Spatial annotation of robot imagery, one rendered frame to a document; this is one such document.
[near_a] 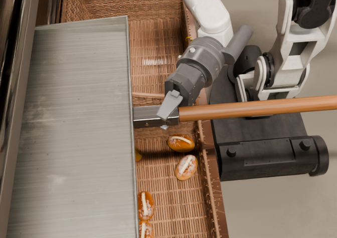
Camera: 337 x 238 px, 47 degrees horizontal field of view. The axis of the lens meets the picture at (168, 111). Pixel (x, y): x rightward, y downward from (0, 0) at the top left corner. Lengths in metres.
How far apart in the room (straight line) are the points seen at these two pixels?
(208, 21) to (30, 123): 0.42
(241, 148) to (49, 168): 1.24
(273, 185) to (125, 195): 1.41
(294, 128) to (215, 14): 1.25
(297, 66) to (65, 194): 1.05
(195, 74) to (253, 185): 1.32
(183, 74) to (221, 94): 1.30
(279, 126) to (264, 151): 0.18
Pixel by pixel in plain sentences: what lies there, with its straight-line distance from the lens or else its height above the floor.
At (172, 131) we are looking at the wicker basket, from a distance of 1.40.
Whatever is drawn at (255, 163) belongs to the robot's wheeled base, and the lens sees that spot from 1.87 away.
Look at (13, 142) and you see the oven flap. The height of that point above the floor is 1.40.
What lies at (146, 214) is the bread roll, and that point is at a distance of 1.28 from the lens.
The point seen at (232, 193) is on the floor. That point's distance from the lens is 1.99.
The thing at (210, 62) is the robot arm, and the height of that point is 1.23.
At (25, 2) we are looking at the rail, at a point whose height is 1.43.
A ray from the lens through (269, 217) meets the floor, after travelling 1.99.
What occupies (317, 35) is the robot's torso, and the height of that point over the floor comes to 0.88.
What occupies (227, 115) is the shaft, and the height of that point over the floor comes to 1.20.
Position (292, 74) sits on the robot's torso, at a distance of 1.56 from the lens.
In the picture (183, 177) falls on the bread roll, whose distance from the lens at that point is 1.33.
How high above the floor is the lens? 1.85
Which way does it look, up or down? 58 degrees down
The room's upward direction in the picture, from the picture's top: straight up
